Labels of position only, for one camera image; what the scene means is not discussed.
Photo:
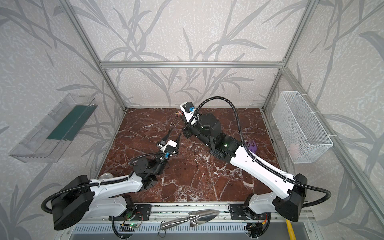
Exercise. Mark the clear plastic wall bin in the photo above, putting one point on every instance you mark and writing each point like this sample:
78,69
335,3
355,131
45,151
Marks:
47,141

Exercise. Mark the purple pink toy rake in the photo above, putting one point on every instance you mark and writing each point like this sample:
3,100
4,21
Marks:
252,146

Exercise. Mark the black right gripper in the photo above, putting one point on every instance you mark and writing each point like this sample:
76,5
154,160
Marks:
187,130

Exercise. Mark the grey metal key plate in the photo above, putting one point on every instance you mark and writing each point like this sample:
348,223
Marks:
174,123

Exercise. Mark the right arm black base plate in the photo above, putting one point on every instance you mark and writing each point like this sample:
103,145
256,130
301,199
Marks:
237,212

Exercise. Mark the white wire mesh basket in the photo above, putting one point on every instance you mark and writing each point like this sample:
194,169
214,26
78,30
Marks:
298,124

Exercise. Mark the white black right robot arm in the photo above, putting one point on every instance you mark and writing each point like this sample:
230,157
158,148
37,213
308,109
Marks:
286,197

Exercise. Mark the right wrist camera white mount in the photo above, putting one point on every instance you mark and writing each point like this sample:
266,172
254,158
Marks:
189,113

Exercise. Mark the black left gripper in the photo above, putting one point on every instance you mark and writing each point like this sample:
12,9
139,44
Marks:
163,144

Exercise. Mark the pink object in basket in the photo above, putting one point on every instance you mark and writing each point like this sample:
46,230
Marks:
294,151

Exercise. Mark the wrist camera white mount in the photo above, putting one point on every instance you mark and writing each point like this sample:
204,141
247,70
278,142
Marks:
189,113
169,147

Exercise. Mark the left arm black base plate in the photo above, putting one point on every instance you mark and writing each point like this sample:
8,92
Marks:
142,213

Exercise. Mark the green sponge pad in bin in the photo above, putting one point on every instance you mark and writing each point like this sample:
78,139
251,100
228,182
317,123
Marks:
70,126

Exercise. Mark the silver metal garden trowel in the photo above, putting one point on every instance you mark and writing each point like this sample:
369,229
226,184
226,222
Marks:
194,218

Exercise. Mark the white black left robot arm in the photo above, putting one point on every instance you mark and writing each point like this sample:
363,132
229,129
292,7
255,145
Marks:
83,198

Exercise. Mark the green circuit board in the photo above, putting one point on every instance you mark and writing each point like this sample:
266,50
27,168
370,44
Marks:
129,227

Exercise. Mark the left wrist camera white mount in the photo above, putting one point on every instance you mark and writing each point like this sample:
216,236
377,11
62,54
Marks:
169,147

